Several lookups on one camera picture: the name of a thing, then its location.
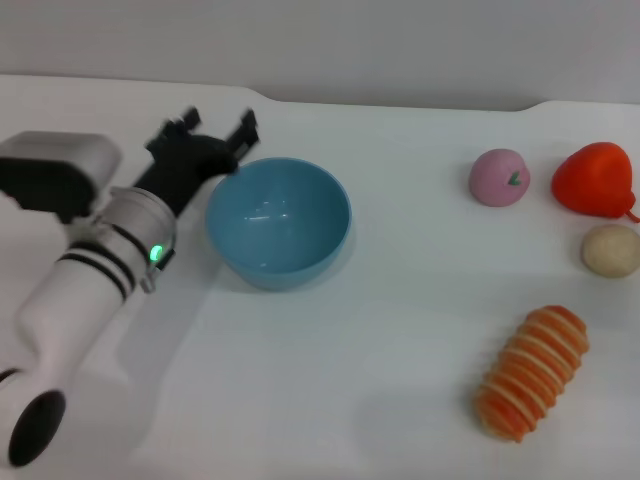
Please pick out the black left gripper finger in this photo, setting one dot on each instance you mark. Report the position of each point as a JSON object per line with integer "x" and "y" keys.
{"x": 242, "y": 135}
{"x": 185, "y": 122}

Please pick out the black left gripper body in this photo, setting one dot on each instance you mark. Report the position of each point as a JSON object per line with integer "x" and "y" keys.
{"x": 182, "y": 165}

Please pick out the blue bowl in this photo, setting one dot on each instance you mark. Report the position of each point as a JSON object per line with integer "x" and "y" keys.
{"x": 277, "y": 225}

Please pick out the orange striped bread loaf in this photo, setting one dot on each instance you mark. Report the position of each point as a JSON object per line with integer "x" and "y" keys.
{"x": 532, "y": 375}

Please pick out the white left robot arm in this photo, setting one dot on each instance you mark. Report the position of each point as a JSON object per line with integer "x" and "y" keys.
{"x": 75, "y": 300}

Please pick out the pink peach toy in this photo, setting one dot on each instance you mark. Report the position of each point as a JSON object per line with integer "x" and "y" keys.
{"x": 497, "y": 177}

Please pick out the red pepper toy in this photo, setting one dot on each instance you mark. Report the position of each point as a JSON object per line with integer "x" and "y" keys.
{"x": 592, "y": 180}

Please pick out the beige round bun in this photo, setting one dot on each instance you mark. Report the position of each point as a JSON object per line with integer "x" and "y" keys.
{"x": 610, "y": 250}

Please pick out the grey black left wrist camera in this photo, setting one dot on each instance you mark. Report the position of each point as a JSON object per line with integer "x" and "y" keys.
{"x": 55, "y": 165}

